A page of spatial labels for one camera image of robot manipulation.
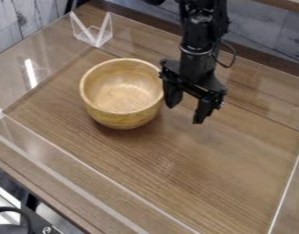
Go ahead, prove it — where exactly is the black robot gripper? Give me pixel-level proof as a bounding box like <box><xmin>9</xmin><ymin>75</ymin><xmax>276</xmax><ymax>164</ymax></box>
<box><xmin>160</xmin><ymin>58</ymin><xmax>228</xmax><ymax>124</ymax></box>

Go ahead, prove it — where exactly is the wooden bowl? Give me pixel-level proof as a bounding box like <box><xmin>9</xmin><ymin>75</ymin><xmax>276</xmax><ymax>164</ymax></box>
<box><xmin>79</xmin><ymin>58</ymin><xmax>165</xmax><ymax>130</ymax></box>

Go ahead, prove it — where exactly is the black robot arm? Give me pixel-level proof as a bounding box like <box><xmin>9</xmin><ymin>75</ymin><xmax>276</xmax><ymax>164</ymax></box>
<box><xmin>160</xmin><ymin>0</ymin><xmax>236</xmax><ymax>123</ymax></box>

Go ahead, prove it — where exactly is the black metal base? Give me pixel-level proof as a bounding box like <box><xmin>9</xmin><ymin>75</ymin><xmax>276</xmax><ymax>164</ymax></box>
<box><xmin>22</xmin><ymin>193</ymin><xmax>63</xmax><ymax>234</ymax></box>

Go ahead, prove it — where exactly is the clear acrylic corner bracket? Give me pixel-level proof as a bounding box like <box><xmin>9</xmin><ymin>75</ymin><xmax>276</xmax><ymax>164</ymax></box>
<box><xmin>70</xmin><ymin>12</ymin><xmax>114</xmax><ymax>48</ymax></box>

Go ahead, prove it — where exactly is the clear acrylic enclosure wall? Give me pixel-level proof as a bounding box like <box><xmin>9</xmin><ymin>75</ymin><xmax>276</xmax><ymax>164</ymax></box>
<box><xmin>0</xmin><ymin>112</ymin><xmax>201</xmax><ymax>234</ymax></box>

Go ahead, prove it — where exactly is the black cable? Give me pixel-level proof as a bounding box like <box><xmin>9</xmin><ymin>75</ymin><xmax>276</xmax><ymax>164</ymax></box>
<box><xmin>0</xmin><ymin>206</ymin><xmax>34</xmax><ymax>234</ymax></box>

